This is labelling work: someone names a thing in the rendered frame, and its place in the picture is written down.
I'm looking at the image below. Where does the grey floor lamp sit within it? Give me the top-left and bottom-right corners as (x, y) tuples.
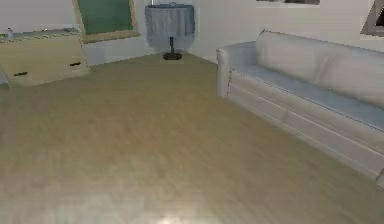
(144, 0), (196, 62)

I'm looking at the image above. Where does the pale grey sofa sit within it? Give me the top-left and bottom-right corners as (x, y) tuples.
(215, 29), (384, 188)

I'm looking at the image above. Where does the dark framed window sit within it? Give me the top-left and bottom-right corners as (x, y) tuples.
(255, 0), (321, 8)

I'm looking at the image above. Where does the beige chest of drawers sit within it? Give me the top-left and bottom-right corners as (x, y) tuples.
(0, 27), (90, 88)

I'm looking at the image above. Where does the grey framed picture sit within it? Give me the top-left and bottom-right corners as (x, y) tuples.
(360, 0), (384, 38)

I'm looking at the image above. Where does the green picture with wooden frame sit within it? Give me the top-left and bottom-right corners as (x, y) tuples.
(72, 0), (142, 44)

